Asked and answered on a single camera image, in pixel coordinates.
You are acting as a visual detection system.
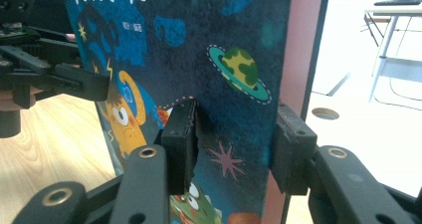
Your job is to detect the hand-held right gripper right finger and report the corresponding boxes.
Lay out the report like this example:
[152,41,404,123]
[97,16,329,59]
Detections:
[272,102,318,196]

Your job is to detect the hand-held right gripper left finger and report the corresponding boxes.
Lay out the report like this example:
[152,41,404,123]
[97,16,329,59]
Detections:
[160,99,200,196]

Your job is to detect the blue cartoon picture book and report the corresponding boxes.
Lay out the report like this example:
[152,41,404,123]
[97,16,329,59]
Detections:
[59,0,332,224]

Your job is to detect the white metal desk stand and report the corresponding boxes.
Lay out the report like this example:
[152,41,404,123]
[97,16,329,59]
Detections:
[326,4,422,104]

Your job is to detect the black keyboard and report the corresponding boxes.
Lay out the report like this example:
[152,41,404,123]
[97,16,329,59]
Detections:
[372,0,422,7]

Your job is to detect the thin black floor cable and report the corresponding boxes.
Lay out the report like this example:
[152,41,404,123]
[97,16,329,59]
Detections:
[388,16,422,103]

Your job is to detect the dark metal chair frame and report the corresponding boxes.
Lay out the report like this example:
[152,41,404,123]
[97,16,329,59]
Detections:
[362,12,391,48]

